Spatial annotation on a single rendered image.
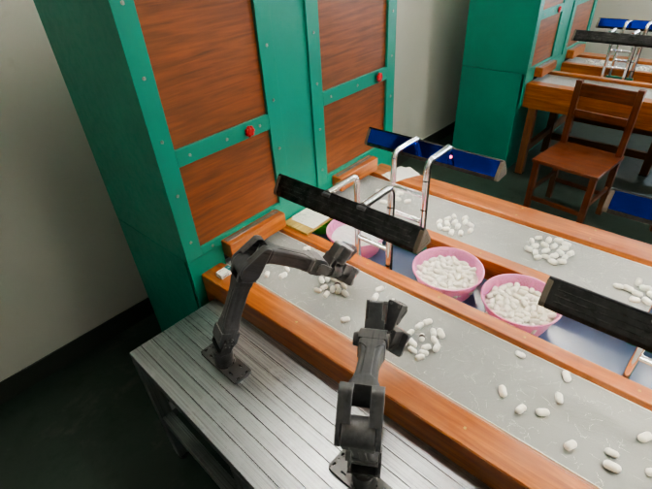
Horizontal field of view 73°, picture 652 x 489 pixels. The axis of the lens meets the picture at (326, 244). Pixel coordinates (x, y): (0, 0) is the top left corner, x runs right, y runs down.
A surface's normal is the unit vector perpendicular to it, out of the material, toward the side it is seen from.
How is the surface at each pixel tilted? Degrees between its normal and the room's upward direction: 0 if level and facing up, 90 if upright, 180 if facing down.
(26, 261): 90
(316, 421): 0
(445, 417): 0
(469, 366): 0
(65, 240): 90
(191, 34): 90
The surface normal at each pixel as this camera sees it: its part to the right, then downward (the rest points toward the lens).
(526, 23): -0.68, 0.46
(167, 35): 0.75, 0.35
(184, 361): -0.05, -0.81
